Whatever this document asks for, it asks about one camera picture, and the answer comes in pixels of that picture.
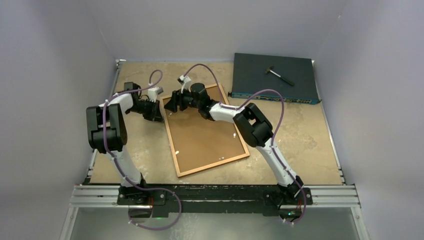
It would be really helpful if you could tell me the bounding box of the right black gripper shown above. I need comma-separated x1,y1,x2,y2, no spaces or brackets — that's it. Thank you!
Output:
164,86,201,113

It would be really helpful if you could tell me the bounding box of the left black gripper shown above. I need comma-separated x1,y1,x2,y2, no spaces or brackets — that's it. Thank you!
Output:
126,98,164,123

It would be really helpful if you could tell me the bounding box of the orange wooden picture frame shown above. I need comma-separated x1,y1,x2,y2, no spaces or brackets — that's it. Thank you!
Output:
160,82,251,179

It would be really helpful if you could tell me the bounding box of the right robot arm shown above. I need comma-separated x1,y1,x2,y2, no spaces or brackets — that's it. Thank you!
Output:
164,83,306,204

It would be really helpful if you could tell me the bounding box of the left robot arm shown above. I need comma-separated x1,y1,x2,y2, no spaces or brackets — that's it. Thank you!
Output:
85,82,164,205

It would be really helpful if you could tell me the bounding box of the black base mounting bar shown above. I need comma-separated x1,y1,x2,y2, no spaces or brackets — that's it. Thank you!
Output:
117,183,313,218

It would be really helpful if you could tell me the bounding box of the small black hammer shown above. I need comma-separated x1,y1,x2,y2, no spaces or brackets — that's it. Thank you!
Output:
264,66,295,86

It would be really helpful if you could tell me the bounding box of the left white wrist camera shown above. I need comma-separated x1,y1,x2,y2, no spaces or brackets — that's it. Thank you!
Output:
147,84,164,103

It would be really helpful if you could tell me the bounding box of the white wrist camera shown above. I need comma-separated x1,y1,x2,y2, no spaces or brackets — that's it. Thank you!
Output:
177,75,192,94
147,84,164,103

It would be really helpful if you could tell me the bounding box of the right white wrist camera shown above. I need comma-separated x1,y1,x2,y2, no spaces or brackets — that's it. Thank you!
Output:
177,75,192,94

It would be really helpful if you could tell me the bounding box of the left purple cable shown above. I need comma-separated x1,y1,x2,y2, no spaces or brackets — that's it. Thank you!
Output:
101,69,183,232

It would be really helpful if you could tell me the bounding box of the dark network switch box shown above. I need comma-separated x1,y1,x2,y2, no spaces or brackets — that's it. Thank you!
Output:
228,53,322,105

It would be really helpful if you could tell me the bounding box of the aluminium rail frame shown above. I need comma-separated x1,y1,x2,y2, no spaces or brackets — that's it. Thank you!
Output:
59,59,370,240

